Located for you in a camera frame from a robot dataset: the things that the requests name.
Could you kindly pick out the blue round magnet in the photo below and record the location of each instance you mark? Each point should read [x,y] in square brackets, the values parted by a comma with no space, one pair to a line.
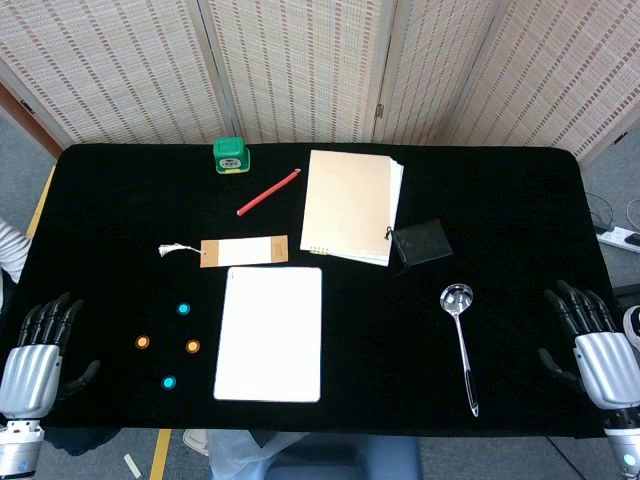
[183,308]
[169,382]

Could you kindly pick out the white power strip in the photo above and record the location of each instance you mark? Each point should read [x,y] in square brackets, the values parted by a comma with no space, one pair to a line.
[620,237]

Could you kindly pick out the pale grey cloth cover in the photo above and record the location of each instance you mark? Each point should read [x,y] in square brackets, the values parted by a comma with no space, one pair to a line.
[230,457]

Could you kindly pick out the white shoe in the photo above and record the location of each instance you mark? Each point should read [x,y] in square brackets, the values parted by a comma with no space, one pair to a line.
[196,442]

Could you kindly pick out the small white tape piece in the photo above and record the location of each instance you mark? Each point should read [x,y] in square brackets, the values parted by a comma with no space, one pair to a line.
[132,465]

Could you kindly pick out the yellow floor tape strip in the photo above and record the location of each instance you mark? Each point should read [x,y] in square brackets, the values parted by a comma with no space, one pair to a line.
[160,455]
[40,200]

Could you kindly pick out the beige spiral notebook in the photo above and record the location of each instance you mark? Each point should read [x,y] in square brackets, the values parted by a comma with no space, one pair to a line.
[350,200]

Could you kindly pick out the woven folding screen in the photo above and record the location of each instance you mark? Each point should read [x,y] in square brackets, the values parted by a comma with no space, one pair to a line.
[300,65]

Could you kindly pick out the silver metal ladle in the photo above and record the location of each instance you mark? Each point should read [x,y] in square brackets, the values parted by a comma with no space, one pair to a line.
[456,299]

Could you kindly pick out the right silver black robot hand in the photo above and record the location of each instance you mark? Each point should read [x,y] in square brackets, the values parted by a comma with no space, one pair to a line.
[607,370]

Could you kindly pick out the green cube box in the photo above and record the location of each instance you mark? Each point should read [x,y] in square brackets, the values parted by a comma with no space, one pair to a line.
[231,152]

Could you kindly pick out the yellow round magnet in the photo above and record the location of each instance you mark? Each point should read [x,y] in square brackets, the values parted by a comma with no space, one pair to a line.
[192,346]
[142,342]

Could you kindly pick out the blue grey seat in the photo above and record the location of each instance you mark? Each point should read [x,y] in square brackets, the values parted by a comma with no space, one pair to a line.
[345,457]

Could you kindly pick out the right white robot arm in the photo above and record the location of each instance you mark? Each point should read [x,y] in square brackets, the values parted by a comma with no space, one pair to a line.
[625,450]

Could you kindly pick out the white black sneaker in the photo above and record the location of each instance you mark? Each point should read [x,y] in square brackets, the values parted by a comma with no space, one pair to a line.
[632,325]

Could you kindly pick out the red pencil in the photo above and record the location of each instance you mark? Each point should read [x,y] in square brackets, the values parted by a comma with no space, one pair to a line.
[268,193]

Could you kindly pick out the kraft bookmark with tassel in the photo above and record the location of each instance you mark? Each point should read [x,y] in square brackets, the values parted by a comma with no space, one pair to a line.
[240,251]

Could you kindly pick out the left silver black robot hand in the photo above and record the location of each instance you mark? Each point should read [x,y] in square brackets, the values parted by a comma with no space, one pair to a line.
[30,375]

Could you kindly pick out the black table cloth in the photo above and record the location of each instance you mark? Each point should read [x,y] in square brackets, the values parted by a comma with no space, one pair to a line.
[125,225]

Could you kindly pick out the metal screen hinge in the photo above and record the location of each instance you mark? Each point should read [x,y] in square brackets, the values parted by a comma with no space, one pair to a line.
[379,111]

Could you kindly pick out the white magnetic board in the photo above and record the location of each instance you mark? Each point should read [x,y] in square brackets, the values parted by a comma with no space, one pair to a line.
[270,340]

